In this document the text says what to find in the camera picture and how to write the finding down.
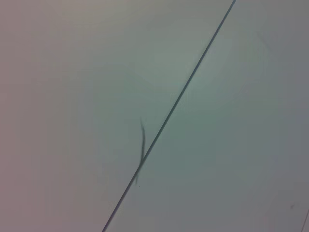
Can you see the thin dark curved strand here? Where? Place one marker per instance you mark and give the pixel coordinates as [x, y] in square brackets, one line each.
[143, 142]

